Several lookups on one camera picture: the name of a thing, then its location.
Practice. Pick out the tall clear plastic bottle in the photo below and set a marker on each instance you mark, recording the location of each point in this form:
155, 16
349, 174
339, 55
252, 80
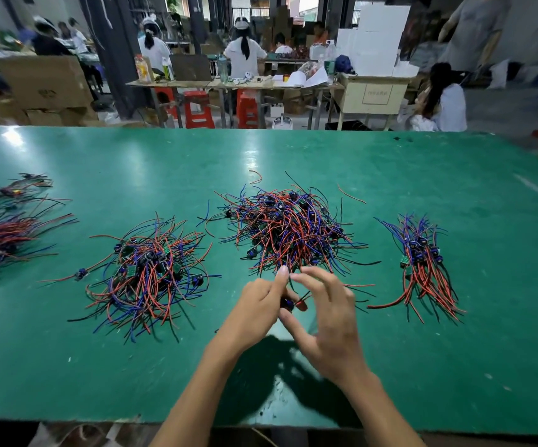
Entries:
330, 60

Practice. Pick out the person's right hand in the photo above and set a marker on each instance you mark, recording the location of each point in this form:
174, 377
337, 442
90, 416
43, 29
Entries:
334, 335

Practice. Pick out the dark blue cap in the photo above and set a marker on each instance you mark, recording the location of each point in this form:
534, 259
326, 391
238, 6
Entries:
343, 64

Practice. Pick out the cream wooden desk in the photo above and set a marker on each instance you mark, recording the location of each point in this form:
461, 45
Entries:
373, 95

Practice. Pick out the large cardboard box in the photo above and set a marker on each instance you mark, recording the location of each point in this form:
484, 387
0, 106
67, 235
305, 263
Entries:
45, 81

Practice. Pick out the red plastic stool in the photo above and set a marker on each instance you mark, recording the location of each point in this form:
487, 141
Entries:
198, 109
248, 110
166, 100

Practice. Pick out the white paper sheets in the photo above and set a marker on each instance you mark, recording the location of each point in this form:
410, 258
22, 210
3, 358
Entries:
308, 79

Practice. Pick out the orange drink bottle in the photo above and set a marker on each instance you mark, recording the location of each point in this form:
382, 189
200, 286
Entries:
142, 69

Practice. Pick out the person's left thumb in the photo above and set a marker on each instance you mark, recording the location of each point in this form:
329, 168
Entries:
279, 286

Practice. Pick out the dark steel pillar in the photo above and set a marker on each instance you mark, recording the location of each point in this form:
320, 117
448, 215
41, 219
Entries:
110, 51

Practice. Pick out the green drink bottle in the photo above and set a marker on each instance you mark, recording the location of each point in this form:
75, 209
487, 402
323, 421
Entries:
167, 69

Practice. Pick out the person's left hand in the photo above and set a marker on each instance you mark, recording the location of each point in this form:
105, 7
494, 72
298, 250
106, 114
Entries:
248, 311

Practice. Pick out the brown cardboard panel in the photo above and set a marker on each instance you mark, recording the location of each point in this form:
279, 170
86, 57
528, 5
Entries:
191, 67

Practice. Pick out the long metal-leg work table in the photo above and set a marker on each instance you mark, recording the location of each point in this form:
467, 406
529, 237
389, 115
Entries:
231, 84

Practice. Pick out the person's right thumb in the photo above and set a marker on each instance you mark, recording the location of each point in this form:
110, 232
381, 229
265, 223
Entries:
297, 331

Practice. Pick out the person's right forearm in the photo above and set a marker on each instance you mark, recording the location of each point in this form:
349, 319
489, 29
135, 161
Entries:
380, 414

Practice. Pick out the flat cardboard boxes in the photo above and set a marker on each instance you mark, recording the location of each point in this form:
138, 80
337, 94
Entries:
36, 117

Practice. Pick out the stack of white foam boxes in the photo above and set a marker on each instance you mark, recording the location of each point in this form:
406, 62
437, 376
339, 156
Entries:
378, 39

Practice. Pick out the clear water bottle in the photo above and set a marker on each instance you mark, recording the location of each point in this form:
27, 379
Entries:
223, 69

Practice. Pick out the white sack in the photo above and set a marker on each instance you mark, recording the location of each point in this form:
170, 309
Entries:
498, 74

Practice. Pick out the person's left forearm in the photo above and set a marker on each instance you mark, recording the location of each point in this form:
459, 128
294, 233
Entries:
194, 395

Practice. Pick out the person's right middle finger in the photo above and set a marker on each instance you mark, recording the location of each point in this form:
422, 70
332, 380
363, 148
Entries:
333, 280

